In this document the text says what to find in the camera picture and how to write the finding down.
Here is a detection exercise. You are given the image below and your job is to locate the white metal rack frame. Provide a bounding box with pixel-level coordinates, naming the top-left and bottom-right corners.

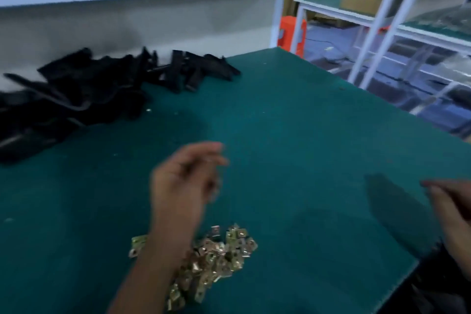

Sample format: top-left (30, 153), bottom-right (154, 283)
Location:
top-left (268, 0), bottom-right (471, 116)

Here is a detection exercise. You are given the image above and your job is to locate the person's left hand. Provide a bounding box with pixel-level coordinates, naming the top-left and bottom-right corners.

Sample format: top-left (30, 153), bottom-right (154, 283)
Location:
top-left (149, 141), bottom-right (229, 260)

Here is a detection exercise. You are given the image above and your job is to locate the green table cloth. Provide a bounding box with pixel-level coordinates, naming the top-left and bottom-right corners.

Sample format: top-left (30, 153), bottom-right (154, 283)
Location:
top-left (0, 47), bottom-right (471, 314)

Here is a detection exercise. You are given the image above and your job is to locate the brown cardboard box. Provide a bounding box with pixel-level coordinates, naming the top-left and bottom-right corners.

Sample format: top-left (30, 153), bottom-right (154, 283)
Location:
top-left (340, 0), bottom-right (384, 17)

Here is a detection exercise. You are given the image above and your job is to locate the person's right hand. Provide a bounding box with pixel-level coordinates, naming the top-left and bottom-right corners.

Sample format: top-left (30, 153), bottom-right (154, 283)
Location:
top-left (421, 180), bottom-right (471, 278)

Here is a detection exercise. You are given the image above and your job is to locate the pile of brass clip nuts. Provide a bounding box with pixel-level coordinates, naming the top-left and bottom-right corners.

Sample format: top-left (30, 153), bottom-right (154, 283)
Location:
top-left (129, 223), bottom-right (259, 313)

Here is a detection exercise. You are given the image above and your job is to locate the pile of black plastic brackets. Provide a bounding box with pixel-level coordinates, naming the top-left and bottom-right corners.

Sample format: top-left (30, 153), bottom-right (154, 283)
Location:
top-left (0, 47), bottom-right (241, 165)

